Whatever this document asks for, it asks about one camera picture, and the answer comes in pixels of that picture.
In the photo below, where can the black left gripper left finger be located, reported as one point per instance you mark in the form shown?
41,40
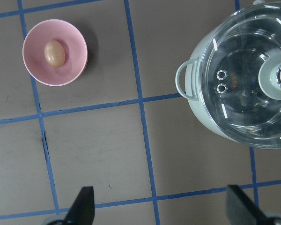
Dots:
82,211

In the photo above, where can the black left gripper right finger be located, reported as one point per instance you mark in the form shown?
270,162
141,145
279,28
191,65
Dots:
241,210

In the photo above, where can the glass pot lid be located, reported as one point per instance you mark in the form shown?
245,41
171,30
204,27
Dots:
248,77

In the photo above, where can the brown egg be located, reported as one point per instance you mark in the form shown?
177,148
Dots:
54,54

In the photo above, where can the pale green electric pot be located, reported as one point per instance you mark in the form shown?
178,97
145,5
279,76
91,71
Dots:
192,93

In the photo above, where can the pink bowl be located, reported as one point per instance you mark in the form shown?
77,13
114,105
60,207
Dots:
74,45

